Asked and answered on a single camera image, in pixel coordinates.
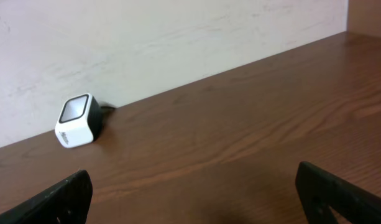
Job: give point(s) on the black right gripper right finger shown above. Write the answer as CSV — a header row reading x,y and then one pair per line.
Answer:
x,y
321,192

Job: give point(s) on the white black barcode scanner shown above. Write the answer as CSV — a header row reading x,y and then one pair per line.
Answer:
x,y
80,121

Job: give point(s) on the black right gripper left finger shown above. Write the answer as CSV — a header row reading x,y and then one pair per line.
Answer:
x,y
68,201

